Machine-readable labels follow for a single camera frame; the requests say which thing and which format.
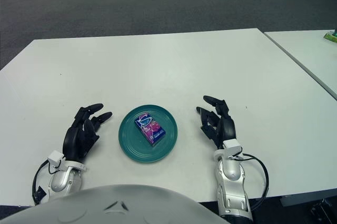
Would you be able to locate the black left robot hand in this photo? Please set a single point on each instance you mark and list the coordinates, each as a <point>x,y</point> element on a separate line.
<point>79,140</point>

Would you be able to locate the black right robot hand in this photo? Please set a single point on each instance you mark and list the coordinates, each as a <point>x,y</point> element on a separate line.
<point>226,129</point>

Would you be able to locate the blue purple gum pack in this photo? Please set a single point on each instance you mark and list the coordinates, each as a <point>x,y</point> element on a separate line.
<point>150,128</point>

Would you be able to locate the teal round plate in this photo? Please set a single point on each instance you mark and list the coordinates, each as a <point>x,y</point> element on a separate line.
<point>131,145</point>

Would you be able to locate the grey robot torso shell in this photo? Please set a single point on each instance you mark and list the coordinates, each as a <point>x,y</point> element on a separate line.
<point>105,208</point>

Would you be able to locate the black wheeled base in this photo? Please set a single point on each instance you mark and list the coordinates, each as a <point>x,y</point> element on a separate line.
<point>322,212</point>

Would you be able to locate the green box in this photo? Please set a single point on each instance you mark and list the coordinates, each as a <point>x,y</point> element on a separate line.
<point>331,36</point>

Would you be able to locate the grey table frame beam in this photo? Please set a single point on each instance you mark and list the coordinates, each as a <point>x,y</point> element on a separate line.
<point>302,197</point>

